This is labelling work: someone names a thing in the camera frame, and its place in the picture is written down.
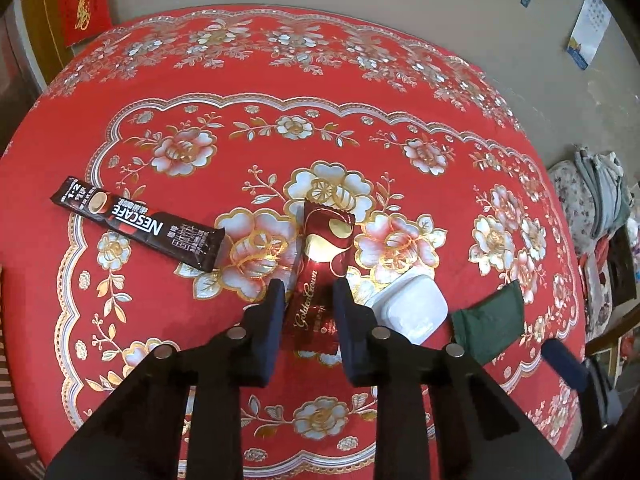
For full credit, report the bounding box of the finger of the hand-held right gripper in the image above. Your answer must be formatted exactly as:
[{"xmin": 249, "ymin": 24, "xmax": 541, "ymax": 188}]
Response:
[{"xmin": 541, "ymin": 338, "xmax": 626, "ymax": 431}]

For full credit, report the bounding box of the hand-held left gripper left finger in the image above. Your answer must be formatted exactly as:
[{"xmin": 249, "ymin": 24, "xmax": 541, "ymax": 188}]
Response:
[{"xmin": 45, "ymin": 277, "xmax": 287, "ymax": 480}]

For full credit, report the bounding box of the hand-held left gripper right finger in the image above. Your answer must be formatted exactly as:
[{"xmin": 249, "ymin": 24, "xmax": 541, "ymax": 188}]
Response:
[{"xmin": 332, "ymin": 277, "xmax": 573, "ymax": 480}]

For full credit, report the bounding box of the red gold foil snack packet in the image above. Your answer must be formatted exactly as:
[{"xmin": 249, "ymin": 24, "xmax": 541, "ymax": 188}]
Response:
[{"xmin": 280, "ymin": 199, "xmax": 357, "ymax": 358}]

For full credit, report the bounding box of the white plastic cup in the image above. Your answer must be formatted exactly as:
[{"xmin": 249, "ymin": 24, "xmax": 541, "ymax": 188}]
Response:
[{"xmin": 370, "ymin": 269, "xmax": 449, "ymax": 346}]

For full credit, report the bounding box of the green folded cloth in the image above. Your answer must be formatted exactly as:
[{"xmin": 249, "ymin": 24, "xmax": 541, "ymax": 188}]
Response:
[{"xmin": 450, "ymin": 280, "xmax": 526, "ymax": 367}]

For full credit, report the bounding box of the wooden chair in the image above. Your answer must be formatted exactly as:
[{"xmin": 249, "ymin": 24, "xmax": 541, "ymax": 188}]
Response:
[{"xmin": 585, "ymin": 230, "xmax": 640, "ymax": 386}]

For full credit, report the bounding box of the floral seat cushion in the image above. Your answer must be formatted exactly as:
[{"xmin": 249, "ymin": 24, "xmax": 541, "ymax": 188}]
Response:
[{"xmin": 547, "ymin": 160, "xmax": 601, "ymax": 256}]

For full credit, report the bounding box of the dark coffee stick packet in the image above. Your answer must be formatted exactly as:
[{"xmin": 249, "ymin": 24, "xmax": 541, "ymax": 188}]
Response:
[{"xmin": 50, "ymin": 175, "xmax": 227, "ymax": 273}]

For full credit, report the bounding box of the grey cloth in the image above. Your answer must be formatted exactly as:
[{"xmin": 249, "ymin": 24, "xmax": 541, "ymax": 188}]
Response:
[{"xmin": 575, "ymin": 147, "xmax": 633, "ymax": 238}]

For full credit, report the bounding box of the red floral tablecloth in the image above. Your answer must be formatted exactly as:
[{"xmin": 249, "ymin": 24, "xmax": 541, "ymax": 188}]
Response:
[{"xmin": 0, "ymin": 7, "xmax": 588, "ymax": 480}]

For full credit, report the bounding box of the wall calendar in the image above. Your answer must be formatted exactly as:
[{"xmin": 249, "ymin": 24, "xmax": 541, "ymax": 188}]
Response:
[{"xmin": 566, "ymin": 0, "xmax": 612, "ymax": 70}]

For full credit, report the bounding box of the red wall poster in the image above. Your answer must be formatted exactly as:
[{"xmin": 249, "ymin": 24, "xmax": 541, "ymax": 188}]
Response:
[{"xmin": 55, "ymin": 0, "xmax": 113, "ymax": 48}]

